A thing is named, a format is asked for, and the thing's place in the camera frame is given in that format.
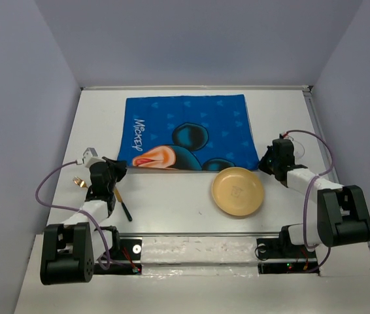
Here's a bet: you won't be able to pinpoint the yellow round plate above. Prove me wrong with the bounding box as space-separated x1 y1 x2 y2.
211 167 265 217

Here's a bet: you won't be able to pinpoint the blue Mickey placemat cloth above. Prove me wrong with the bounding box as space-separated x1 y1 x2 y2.
118 94 259 171

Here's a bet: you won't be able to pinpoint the clear plastic cup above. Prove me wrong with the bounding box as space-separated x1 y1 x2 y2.
292 141 305 160

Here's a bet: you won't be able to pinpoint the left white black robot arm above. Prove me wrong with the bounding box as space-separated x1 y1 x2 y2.
35 157 127 285

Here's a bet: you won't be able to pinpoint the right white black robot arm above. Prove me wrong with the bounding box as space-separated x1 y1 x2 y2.
258 138 370 256

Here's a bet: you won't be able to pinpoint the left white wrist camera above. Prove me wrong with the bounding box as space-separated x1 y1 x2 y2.
75 147 104 168

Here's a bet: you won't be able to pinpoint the gold fork green handle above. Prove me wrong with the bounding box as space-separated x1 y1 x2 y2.
73 177 89 188

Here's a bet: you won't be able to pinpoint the gold knife green handle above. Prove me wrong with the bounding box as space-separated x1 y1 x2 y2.
114 188 133 222

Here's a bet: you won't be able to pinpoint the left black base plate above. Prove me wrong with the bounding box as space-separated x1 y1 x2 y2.
94 237 143 275

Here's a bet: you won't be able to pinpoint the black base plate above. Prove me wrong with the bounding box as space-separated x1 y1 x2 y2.
94 237 143 275
254 238 318 275

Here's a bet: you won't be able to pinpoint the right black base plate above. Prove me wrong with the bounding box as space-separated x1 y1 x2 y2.
254 238 318 275

